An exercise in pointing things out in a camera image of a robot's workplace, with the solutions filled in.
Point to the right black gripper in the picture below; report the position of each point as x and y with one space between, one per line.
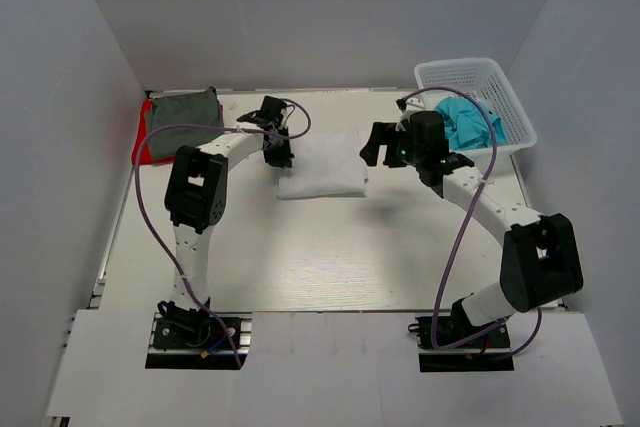
383 134

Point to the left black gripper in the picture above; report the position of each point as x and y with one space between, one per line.
283 159

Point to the white t shirt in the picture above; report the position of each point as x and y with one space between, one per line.
325 165

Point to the blue t shirt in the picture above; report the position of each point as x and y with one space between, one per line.
465 126

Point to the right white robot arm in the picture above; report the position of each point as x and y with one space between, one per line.
540 260

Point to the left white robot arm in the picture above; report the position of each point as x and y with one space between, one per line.
197 192

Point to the folded grey t shirt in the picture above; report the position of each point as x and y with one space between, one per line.
201 108

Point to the white plastic basket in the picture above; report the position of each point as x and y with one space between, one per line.
484 81

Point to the folded red t shirt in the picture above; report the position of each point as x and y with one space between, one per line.
142 154

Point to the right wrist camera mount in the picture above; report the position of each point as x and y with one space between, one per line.
407 108

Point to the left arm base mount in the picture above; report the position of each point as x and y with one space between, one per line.
193 340

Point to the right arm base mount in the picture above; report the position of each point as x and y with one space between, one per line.
490 353

